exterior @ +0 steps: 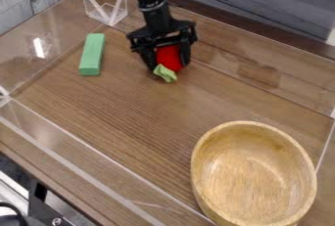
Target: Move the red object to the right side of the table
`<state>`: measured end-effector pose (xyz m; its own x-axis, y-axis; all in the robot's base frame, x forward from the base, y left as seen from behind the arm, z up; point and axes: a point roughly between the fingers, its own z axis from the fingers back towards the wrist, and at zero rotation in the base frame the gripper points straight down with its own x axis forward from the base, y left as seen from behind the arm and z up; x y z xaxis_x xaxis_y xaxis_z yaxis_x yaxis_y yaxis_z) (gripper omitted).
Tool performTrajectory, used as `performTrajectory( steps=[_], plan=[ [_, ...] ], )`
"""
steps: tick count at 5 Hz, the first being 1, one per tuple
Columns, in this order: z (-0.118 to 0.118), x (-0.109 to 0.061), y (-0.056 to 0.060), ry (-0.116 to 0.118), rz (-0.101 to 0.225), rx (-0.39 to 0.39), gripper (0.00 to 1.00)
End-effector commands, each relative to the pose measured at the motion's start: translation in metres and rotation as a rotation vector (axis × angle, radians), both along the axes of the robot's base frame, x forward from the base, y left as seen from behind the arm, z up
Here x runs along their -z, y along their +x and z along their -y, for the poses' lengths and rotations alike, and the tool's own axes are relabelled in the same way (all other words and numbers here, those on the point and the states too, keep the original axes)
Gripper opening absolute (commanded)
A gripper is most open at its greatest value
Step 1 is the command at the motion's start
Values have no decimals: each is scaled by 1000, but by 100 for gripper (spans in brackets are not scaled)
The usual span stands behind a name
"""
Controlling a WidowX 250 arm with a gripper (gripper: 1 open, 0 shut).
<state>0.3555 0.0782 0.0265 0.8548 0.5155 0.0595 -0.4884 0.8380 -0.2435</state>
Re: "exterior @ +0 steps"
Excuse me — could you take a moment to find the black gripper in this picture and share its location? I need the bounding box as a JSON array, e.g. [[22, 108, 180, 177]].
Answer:
[[125, 20, 196, 71]]

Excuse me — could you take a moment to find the red plush strawberry toy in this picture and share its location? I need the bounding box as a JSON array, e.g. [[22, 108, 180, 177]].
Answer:
[[152, 45, 183, 83]]

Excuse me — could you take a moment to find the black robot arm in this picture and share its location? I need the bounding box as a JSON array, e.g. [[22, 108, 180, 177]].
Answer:
[[127, 0, 196, 71]]

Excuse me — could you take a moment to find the clear acrylic corner stand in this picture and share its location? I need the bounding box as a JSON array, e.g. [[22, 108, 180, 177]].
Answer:
[[82, 0, 128, 26]]

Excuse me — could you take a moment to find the green rectangular block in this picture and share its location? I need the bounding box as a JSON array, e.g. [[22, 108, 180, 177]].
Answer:
[[78, 33, 104, 76]]

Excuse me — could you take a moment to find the clear acrylic tray barrier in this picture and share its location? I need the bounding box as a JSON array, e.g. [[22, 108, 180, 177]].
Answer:
[[0, 0, 335, 226]]

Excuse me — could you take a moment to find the wooden bowl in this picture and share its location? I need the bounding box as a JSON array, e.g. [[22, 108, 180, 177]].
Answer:
[[190, 120, 316, 226]]

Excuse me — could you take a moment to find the black table leg bracket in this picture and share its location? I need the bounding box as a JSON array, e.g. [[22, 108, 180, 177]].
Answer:
[[27, 182, 74, 226]]

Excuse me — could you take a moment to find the black cable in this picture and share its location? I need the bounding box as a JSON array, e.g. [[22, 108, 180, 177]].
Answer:
[[0, 202, 29, 226]]

